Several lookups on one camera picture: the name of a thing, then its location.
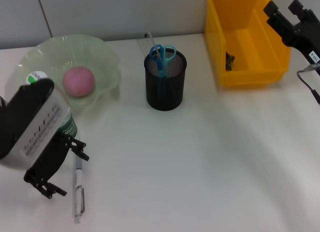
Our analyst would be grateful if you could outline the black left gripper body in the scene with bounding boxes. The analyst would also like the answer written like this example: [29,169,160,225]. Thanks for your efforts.
[23,133,72,187]

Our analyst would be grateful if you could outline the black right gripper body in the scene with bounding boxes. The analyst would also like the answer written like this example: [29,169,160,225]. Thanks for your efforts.
[281,21,320,67]

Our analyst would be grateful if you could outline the clear green-label water bottle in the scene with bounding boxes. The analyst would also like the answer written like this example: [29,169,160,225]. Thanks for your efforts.
[26,71,81,145]

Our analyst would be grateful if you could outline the grey clear ballpoint pen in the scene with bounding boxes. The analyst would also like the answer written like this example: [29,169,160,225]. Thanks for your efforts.
[72,154,86,224]

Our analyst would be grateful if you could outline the green plastic wrapper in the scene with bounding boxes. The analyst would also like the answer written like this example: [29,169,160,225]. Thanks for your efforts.
[225,51,236,71]

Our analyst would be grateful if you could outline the pink peach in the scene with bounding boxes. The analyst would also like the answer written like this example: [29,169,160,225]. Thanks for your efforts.
[62,66,96,99]

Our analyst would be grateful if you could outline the blue plastic scissors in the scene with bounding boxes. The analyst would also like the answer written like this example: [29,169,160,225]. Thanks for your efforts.
[149,43,178,79]

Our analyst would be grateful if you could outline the transparent plastic ruler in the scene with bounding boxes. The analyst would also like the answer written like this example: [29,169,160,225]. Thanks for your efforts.
[136,31,157,59]

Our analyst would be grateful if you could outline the pale green glass fruit plate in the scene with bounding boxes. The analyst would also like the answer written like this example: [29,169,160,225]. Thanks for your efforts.
[15,34,123,117]

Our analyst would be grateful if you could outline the black mesh pen holder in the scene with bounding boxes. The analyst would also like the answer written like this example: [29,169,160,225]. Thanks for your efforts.
[144,50,188,111]

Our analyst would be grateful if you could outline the yellow plastic bin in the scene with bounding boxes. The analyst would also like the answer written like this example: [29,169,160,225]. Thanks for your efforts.
[204,0,293,87]

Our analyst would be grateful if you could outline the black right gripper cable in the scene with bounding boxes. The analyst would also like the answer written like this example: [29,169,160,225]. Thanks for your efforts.
[296,64,320,105]

